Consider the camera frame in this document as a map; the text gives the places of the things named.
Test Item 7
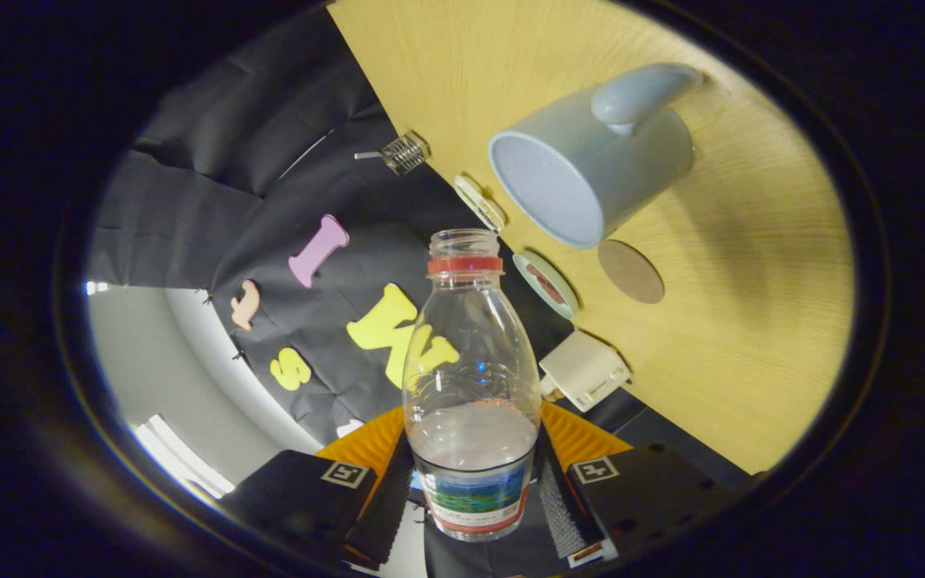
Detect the long ceiling light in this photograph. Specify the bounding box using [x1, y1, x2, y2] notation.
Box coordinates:
[135, 414, 236, 499]

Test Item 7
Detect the black backdrop cloth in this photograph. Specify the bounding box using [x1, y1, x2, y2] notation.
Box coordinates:
[89, 4, 752, 578]

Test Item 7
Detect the light blue cup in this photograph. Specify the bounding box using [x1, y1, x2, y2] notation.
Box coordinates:
[488, 63, 704, 250]

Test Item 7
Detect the wooden table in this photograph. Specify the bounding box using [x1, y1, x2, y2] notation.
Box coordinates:
[328, 0, 855, 474]

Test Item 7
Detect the pale green round plate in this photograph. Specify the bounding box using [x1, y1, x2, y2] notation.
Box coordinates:
[512, 250, 581, 321]

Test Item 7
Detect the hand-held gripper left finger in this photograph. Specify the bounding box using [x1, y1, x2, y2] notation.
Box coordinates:
[220, 405, 417, 572]

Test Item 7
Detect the brown round coaster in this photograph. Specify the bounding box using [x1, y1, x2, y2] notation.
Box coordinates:
[597, 239, 666, 305]

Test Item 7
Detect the clear plastic juice bottle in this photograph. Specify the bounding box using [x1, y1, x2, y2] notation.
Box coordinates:
[401, 228, 542, 542]

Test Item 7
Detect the white toaster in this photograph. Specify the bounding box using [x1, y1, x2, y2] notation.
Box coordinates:
[539, 329, 632, 413]

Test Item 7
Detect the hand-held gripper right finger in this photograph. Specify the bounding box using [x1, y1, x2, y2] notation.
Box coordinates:
[533, 400, 752, 569]

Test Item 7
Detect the white oblong dish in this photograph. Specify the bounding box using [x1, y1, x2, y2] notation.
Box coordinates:
[454, 174, 507, 234]

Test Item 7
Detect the brown meat piece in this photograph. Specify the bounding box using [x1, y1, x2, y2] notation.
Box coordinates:
[527, 263, 566, 306]

